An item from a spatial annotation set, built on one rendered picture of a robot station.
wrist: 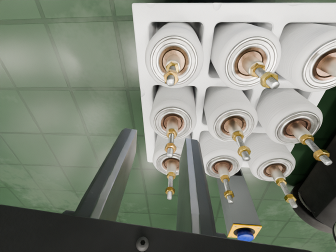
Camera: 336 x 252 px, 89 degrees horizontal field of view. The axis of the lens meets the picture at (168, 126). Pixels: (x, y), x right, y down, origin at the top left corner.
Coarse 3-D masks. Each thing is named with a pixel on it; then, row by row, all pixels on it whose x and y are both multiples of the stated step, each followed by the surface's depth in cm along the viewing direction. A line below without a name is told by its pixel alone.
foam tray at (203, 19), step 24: (144, 24) 31; (192, 24) 40; (264, 24) 32; (144, 48) 33; (144, 72) 36; (216, 72) 38; (144, 96) 39; (312, 96) 36; (144, 120) 43; (288, 144) 44
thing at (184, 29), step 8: (168, 24) 30; (176, 24) 28; (184, 24) 31; (160, 32) 25; (168, 32) 25; (176, 32) 25; (184, 32) 25; (192, 32) 27; (152, 40) 26; (192, 40) 25; (200, 48) 26; (200, 56) 27; (200, 64) 27; (152, 72) 29; (192, 80) 29
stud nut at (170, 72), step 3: (171, 69) 21; (165, 72) 21; (168, 72) 21; (171, 72) 21; (174, 72) 21; (165, 75) 21; (174, 75) 21; (177, 75) 21; (165, 78) 21; (177, 78) 21; (165, 81) 21; (177, 81) 21
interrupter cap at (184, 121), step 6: (162, 108) 32; (168, 108) 32; (174, 108) 32; (180, 108) 32; (156, 114) 33; (162, 114) 33; (168, 114) 33; (174, 114) 33; (180, 114) 32; (186, 114) 32; (156, 120) 34; (162, 120) 34; (180, 120) 34; (186, 120) 33; (156, 126) 34; (162, 126) 34; (180, 126) 34; (186, 126) 34; (162, 132) 35; (180, 132) 35; (186, 132) 35
